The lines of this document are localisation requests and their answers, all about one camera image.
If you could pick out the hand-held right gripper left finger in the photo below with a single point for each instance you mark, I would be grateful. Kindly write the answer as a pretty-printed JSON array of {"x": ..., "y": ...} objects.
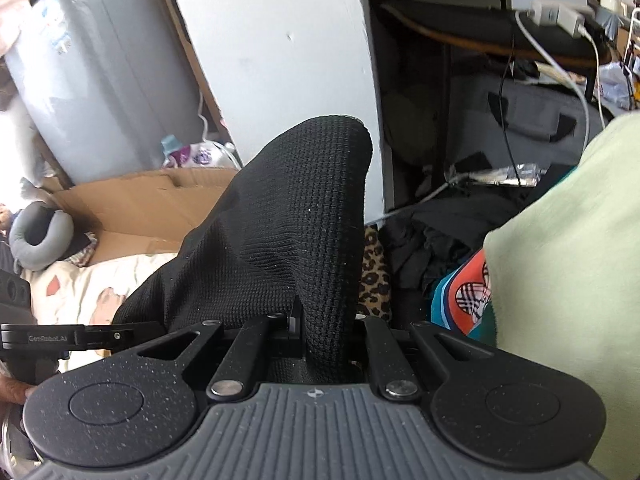
[{"x": 250, "y": 350}]

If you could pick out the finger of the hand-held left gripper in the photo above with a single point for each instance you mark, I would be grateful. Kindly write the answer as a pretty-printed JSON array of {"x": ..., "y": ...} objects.
[{"x": 50, "y": 337}]

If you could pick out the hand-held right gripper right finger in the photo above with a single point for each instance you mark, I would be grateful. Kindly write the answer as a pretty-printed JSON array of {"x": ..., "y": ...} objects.
[{"x": 387, "y": 360}]

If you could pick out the black shorts with patterned trim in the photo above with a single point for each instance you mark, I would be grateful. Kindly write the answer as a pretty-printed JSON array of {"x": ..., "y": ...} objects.
[{"x": 280, "y": 220}]

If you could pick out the person's left hand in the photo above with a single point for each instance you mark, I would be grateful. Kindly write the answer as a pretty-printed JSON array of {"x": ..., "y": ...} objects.
[{"x": 15, "y": 391}]

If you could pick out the grey neck pillow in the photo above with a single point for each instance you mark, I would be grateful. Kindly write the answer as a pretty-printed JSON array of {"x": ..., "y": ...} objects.
[{"x": 30, "y": 240}]

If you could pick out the cream bear print bed sheet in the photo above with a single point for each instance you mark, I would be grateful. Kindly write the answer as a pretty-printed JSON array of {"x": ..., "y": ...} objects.
[{"x": 75, "y": 285}]

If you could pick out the pink patterned cloth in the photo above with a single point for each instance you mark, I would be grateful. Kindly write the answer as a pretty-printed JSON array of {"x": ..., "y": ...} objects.
[{"x": 82, "y": 256}]

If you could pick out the leopard print garment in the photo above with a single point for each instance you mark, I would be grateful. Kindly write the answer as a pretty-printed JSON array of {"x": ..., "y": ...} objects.
[{"x": 372, "y": 270}]

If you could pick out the teal printed garment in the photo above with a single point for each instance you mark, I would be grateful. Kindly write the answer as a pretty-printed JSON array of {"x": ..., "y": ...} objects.
[{"x": 460, "y": 300}]

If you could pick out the black garment pile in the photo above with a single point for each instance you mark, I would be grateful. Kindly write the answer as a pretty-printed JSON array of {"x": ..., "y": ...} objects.
[{"x": 440, "y": 240}]

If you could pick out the flattened cardboard box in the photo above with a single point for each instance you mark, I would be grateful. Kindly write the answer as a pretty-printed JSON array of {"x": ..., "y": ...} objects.
[{"x": 140, "y": 200}]

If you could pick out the purple refill pouch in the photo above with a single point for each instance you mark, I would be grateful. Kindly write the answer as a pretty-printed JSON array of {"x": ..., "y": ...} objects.
[{"x": 200, "y": 154}]

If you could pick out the light green cloth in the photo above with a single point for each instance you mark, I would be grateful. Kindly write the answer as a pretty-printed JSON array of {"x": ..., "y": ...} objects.
[{"x": 575, "y": 270}]

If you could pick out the blue capped detergent bottle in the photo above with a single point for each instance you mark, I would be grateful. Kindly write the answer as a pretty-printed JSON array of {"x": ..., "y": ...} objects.
[{"x": 169, "y": 147}]

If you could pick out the silver foil packet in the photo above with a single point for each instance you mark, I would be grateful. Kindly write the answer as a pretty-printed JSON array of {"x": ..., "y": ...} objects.
[{"x": 505, "y": 175}]

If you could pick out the upright cardboard panel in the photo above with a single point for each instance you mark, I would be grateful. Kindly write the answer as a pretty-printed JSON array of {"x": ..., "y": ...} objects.
[{"x": 217, "y": 127}]

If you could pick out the grey appliance cabinet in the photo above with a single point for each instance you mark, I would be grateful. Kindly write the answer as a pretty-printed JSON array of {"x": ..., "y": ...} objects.
[{"x": 100, "y": 85}]

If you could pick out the grey suitcase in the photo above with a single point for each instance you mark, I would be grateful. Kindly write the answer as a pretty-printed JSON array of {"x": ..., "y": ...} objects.
[{"x": 530, "y": 105}]

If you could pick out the black desk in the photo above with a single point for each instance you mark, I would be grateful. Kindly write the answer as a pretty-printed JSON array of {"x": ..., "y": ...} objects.
[{"x": 440, "y": 25}]

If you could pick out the white power adapter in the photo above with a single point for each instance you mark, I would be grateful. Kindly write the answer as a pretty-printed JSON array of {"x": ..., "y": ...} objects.
[{"x": 557, "y": 12}]

